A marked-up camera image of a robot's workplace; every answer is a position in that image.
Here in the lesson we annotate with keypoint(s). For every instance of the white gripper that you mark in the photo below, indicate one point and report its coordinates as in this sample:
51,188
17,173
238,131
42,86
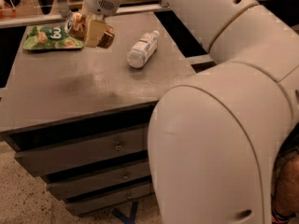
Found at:
100,2

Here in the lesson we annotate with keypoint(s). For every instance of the orange soda can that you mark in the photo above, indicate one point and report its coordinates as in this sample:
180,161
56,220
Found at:
76,26

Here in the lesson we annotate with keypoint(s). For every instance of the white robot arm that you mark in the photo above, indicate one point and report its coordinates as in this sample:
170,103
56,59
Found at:
213,139

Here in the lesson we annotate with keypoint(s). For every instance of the green chip bag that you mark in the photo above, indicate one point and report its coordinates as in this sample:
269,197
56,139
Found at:
42,37

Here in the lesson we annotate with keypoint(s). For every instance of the clear plastic water bottle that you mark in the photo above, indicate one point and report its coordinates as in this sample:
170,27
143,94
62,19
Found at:
142,50

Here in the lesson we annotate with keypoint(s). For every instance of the grey drawer cabinet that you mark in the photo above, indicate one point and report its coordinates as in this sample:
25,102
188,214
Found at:
60,97

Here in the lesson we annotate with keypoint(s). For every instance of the top grey drawer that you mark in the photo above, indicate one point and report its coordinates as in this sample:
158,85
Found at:
56,158

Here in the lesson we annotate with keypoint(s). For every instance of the grey drawer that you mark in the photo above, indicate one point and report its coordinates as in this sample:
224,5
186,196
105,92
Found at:
117,175
108,199
56,158

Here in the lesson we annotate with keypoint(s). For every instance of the middle grey drawer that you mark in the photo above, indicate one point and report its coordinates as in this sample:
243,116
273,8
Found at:
117,175

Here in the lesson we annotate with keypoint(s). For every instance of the bottom grey drawer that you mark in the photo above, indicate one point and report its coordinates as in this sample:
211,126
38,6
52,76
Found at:
108,199

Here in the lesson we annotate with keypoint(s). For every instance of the person's bare leg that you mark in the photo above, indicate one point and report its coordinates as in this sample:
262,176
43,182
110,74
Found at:
285,203

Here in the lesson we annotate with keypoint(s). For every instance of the metal railing frame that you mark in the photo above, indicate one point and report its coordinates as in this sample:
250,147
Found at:
78,6

